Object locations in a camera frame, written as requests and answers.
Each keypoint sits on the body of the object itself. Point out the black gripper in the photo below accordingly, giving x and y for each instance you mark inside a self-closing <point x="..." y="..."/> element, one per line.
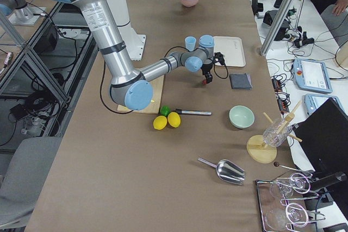
<point x="207" y="68"/>

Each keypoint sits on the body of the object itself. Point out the steel muddler black tip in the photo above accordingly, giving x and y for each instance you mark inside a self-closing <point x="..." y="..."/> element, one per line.
<point x="193" y="112"/>

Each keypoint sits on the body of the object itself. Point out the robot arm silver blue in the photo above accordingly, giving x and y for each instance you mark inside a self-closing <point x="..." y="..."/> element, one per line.
<point x="102" y="25"/>

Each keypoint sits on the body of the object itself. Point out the light blue plastic cup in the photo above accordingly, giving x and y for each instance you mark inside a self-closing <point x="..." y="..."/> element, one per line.
<point x="190" y="43"/>

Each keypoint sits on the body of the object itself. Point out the wooden cup tree stand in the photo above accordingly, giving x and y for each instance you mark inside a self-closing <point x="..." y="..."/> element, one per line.
<point x="259" y="150"/>

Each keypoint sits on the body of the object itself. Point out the steel ice scoop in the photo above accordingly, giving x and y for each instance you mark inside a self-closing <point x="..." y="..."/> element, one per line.
<point x="227" y="171"/>

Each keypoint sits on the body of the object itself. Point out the grey folded cloth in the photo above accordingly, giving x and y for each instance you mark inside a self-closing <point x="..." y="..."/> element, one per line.
<point x="240" y="81"/>

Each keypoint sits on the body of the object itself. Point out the cream rabbit tray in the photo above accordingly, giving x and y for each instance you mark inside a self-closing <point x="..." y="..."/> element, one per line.
<point x="232" y="49"/>

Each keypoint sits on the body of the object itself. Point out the mint green bowl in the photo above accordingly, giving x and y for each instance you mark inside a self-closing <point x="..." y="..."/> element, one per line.
<point x="241" y="116"/>

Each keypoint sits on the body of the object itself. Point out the yellow lemon near muddler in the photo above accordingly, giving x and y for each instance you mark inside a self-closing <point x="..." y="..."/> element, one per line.
<point x="174" y="119"/>

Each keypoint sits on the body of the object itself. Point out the green lime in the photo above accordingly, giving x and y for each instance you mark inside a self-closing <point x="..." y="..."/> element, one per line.
<point x="165" y="110"/>

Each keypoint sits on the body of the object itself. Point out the wooden cutting board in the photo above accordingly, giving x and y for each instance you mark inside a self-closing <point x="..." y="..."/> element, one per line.
<point x="156" y="96"/>

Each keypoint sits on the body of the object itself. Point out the yellow lemon outer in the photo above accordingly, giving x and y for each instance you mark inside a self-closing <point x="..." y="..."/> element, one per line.
<point x="160" y="122"/>

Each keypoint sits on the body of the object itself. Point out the clear glass mug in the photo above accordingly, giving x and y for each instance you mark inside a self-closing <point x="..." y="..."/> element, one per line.
<point x="276" y="133"/>

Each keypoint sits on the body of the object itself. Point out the teach pendant far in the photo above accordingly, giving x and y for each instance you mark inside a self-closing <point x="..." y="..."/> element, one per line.
<point x="311" y="75"/>

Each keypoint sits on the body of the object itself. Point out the teach pendant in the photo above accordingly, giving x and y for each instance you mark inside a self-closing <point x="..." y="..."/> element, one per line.
<point x="313" y="101"/>
<point x="311" y="75"/>

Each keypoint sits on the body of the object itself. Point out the teach pendant near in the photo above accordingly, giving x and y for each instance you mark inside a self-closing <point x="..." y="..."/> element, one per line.
<point x="313" y="101"/>

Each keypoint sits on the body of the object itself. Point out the black glass rack tray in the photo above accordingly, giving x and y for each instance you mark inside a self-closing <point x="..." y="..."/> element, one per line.
<point x="281" y="203"/>

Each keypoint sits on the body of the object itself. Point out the aluminium frame post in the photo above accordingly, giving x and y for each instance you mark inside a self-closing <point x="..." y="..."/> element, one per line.
<point x="279" y="18"/>

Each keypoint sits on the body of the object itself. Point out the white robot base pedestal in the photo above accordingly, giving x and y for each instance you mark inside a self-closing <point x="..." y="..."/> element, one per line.
<point x="134" y="42"/>

